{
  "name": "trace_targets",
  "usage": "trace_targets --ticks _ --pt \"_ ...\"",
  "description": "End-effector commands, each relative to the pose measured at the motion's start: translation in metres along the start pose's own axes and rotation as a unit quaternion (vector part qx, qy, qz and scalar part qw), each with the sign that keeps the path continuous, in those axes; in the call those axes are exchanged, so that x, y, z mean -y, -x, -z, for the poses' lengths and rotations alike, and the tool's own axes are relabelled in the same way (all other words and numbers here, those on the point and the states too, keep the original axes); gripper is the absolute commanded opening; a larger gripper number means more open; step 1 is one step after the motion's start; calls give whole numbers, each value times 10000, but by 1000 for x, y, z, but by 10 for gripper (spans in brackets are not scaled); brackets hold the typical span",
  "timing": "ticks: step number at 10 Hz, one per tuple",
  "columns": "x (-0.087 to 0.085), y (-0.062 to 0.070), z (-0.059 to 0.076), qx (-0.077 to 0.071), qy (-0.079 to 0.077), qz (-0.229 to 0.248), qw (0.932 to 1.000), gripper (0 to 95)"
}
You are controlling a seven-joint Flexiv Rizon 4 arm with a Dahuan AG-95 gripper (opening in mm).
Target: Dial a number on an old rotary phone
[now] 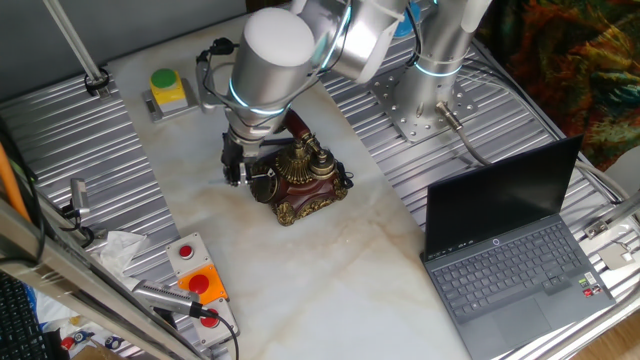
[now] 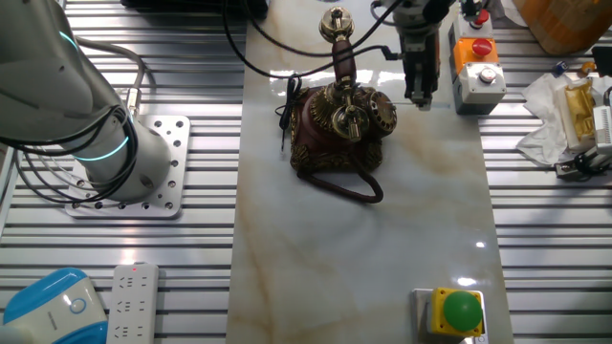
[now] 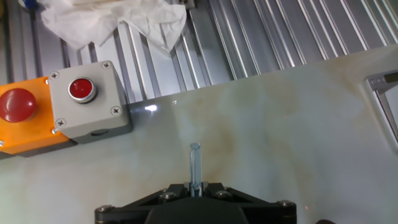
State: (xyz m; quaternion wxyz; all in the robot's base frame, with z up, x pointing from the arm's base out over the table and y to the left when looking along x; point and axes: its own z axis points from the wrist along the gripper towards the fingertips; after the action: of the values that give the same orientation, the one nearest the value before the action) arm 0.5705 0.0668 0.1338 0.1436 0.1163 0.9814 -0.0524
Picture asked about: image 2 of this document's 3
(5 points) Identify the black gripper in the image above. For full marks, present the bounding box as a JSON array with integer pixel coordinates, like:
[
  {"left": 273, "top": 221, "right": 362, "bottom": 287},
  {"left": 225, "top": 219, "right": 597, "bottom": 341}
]
[{"left": 398, "top": 28, "right": 442, "bottom": 113}]

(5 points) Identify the red brass phone handset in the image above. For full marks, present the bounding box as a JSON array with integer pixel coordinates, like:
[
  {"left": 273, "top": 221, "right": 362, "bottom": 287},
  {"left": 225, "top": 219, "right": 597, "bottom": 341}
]
[{"left": 317, "top": 6, "right": 371, "bottom": 144}]

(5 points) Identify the red brass rotary phone base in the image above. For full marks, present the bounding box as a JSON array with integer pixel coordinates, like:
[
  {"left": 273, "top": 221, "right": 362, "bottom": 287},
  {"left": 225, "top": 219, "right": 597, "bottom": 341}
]
[{"left": 288, "top": 82, "right": 400, "bottom": 175}]

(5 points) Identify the grey box red push button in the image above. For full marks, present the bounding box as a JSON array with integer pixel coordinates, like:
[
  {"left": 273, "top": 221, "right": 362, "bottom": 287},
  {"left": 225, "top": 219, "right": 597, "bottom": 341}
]
[
  {"left": 450, "top": 61, "right": 508, "bottom": 117},
  {"left": 455, "top": 8, "right": 494, "bottom": 42}
]

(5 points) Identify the orange box red mushroom button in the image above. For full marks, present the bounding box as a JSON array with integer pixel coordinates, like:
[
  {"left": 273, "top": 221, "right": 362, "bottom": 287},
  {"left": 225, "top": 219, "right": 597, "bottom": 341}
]
[{"left": 448, "top": 36, "right": 500, "bottom": 74}]

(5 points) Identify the crumpled white tissue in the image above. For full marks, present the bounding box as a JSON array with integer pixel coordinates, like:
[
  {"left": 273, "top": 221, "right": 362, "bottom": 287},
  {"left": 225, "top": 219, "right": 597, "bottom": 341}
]
[{"left": 515, "top": 72, "right": 599, "bottom": 166}]

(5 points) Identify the white foam tray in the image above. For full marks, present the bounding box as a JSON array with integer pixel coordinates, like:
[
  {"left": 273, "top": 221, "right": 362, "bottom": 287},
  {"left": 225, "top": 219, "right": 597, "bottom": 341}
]
[{"left": 556, "top": 77, "right": 604, "bottom": 152}]

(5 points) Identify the yellow foil package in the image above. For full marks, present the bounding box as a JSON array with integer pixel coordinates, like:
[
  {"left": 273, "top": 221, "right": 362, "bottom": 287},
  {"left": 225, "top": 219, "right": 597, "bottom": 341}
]
[{"left": 563, "top": 79, "right": 597, "bottom": 140}]

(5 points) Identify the yellow box green button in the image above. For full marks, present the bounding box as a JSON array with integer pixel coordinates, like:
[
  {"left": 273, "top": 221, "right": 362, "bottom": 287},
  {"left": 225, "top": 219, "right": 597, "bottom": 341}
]
[{"left": 429, "top": 286, "right": 486, "bottom": 338}]

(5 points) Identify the silver digital scale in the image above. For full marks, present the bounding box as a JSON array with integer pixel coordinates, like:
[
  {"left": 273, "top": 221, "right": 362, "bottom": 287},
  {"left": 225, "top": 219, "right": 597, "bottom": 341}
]
[{"left": 411, "top": 287, "right": 491, "bottom": 344}]

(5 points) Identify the dark grey laptop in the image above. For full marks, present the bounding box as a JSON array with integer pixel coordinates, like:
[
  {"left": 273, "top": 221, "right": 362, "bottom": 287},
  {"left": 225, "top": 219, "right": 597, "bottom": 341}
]
[{"left": 119, "top": 0, "right": 270, "bottom": 21}]

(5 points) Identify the white power strip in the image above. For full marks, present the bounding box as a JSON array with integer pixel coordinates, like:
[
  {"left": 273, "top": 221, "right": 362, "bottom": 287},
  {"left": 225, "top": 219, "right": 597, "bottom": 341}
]
[{"left": 105, "top": 262, "right": 161, "bottom": 344}]

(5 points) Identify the blue white rounded device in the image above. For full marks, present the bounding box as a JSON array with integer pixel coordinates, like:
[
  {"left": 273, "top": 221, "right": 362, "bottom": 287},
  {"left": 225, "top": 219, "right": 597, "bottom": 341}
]
[{"left": 0, "top": 267, "right": 109, "bottom": 344}]

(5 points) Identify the brown handset cord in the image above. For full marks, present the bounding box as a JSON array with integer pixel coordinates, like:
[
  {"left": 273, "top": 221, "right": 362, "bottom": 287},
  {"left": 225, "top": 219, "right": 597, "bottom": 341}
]
[{"left": 295, "top": 154, "right": 385, "bottom": 205}]

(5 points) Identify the thin black phone cable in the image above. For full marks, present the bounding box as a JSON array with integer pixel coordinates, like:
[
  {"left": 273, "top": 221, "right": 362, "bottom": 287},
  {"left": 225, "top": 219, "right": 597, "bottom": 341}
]
[{"left": 273, "top": 75, "right": 304, "bottom": 154}]

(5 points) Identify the metal camera bracket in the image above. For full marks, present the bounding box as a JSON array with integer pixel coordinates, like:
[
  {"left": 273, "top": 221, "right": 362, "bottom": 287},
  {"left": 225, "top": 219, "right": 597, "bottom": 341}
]
[{"left": 555, "top": 146, "right": 612, "bottom": 183}]

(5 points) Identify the silver finned camera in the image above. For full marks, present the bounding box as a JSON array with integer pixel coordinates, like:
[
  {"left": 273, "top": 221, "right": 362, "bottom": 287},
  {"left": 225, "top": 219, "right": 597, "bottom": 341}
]
[{"left": 592, "top": 104, "right": 612, "bottom": 157}]

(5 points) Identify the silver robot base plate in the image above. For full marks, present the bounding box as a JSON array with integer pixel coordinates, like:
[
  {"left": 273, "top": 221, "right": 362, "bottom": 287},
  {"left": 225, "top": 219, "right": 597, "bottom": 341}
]
[{"left": 63, "top": 114, "right": 192, "bottom": 221}]

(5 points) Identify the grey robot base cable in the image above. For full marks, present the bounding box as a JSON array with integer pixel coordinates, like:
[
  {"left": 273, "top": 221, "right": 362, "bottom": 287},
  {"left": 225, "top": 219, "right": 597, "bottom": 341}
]
[{"left": 75, "top": 36, "right": 147, "bottom": 119}]

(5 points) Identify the black cable bundle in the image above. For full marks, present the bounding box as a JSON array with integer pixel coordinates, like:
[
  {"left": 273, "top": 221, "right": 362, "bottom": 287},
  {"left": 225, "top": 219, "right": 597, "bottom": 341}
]
[{"left": 0, "top": 104, "right": 141, "bottom": 205}]

